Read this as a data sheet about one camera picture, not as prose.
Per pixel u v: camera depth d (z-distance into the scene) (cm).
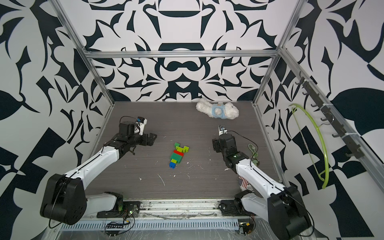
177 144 94
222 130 73
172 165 87
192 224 71
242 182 81
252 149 95
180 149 93
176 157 90
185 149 92
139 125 71
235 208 73
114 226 73
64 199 41
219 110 100
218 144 78
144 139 78
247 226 72
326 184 58
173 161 87
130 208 73
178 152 91
